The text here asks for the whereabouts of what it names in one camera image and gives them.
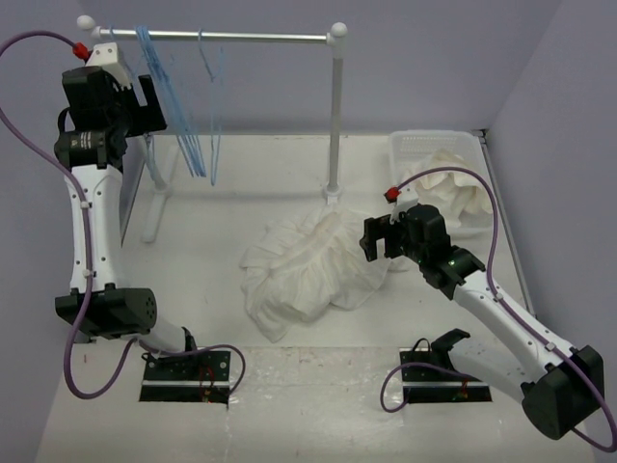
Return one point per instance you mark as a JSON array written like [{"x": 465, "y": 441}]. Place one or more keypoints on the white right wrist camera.
[{"x": 401, "y": 201}]

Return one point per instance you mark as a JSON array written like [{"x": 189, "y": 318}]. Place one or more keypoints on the white plastic basket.
[{"x": 411, "y": 146}]

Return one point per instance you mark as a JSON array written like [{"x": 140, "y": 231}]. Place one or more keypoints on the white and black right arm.
[{"x": 558, "y": 385}]

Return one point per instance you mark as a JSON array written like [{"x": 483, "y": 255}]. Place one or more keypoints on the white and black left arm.
[{"x": 100, "y": 117}]

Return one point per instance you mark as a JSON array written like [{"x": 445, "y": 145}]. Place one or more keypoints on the white skirt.
[{"x": 305, "y": 264}]

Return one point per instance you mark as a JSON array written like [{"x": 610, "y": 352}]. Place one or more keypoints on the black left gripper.
[{"x": 147, "y": 117}]

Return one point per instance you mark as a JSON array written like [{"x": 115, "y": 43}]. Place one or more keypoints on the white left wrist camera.
[{"x": 109, "y": 57}]

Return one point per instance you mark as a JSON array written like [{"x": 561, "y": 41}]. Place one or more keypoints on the bundle of blue hangers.
[{"x": 177, "y": 118}]

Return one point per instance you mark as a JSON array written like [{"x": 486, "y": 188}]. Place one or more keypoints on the white cloth in basket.
[{"x": 453, "y": 193}]

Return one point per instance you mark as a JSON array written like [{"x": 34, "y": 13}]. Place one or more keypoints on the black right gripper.
[{"x": 377, "y": 227}]

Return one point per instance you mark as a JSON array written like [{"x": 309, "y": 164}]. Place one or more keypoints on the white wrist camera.
[
  {"x": 401, "y": 201},
  {"x": 109, "y": 57}
]

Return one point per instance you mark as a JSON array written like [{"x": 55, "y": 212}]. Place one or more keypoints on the white clothes rack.
[{"x": 335, "y": 39}]

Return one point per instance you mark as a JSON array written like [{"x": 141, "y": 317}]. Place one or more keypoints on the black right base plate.
[{"x": 426, "y": 385}]

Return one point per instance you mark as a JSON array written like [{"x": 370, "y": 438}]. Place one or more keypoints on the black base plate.
[
  {"x": 426, "y": 385},
  {"x": 193, "y": 379}
]

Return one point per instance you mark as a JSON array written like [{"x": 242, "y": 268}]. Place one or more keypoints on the blue wire hanger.
[{"x": 216, "y": 89}]

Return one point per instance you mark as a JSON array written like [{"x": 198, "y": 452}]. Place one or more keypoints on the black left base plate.
[{"x": 193, "y": 379}]

